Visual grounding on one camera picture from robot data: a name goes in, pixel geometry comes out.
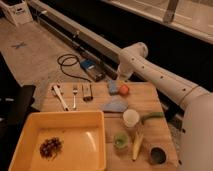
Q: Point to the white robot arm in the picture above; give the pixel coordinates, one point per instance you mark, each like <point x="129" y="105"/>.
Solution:
<point x="196" y="150"/>

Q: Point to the white plastic cup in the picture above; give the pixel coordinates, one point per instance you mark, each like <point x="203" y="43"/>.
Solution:
<point x="131" y="118"/>

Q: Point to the green plastic cup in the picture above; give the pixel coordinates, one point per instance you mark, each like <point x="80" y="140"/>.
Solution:
<point x="120" y="141"/>

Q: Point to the orange round fruit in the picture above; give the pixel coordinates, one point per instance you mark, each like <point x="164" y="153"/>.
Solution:
<point x="124" y="90"/>

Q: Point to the blue folded cloth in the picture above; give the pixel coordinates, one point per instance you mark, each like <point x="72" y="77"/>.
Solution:
<point x="115" y="105"/>

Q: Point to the blue and black device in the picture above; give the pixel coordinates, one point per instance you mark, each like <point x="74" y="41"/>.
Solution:
<point x="93" y="71"/>

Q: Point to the green vegetable toy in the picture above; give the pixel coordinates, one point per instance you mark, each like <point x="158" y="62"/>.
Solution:
<point x="151" y="115"/>

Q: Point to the yellow corn cob toy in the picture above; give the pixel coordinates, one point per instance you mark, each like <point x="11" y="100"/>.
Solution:
<point x="136" y="145"/>

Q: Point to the yellow plastic tray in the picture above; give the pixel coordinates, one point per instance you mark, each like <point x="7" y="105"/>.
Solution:
<point x="82" y="134"/>

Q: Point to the dark grape bunch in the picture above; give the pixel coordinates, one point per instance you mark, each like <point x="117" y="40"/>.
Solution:
<point x="50" y="147"/>

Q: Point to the black chair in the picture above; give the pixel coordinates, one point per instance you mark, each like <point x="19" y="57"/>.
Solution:
<point x="15" y="105"/>

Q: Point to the white box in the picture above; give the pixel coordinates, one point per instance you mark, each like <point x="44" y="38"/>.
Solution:
<point x="18" y="14"/>

